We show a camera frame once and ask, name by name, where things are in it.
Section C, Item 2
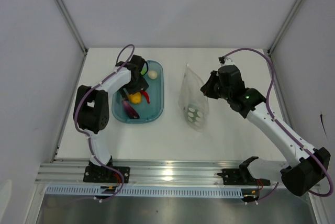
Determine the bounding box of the aluminium mounting rail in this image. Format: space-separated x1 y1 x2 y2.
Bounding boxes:
35 160 321 188

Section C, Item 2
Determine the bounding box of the green bell pepper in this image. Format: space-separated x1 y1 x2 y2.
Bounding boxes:
186 107 205 128

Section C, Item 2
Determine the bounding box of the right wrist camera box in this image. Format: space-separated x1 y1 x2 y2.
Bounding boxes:
218 56 235 67

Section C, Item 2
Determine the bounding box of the white slotted cable duct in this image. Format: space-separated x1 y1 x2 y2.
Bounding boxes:
46 185 243 199

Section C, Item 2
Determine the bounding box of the yellow orange fruit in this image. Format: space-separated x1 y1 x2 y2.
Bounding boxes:
128 92 142 104

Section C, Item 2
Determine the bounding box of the right aluminium frame post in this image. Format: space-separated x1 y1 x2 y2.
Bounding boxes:
267 0 306 57

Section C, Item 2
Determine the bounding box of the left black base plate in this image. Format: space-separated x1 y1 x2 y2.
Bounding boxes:
83 162 130 184

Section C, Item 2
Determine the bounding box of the white egg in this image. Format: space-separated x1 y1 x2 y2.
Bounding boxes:
148 70 158 80

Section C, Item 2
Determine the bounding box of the purple eggplant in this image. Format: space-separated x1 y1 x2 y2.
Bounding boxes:
121 99 140 119

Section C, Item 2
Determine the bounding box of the aluminium frame post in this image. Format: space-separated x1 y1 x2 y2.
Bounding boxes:
54 0 88 55
267 0 306 57

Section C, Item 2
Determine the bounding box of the light green chayote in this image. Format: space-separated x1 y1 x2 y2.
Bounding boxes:
141 66 148 75

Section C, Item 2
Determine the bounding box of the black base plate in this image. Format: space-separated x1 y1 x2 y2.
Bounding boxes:
83 162 130 184
217 169 271 186

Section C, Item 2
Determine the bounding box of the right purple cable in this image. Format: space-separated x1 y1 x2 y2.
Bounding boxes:
218 48 332 204

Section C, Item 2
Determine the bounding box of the clear zip top bag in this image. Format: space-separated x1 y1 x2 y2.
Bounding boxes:
178 64 209 131

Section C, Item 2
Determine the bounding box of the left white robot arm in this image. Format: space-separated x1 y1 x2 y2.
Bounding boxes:
73 55 149 182

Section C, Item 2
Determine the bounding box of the blue plastic tray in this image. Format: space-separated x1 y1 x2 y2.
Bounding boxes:
111 60 164 124

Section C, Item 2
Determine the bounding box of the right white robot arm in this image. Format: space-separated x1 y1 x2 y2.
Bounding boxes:
200 65 331 196

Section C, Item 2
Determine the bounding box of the red chili pepper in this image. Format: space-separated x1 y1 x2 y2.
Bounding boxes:
140 91 150 104

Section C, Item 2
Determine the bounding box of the left aluminium frame post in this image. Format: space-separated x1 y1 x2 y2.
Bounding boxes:
54 0 88 55

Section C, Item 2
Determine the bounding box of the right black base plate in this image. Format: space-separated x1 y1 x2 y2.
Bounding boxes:
217 169 271 186

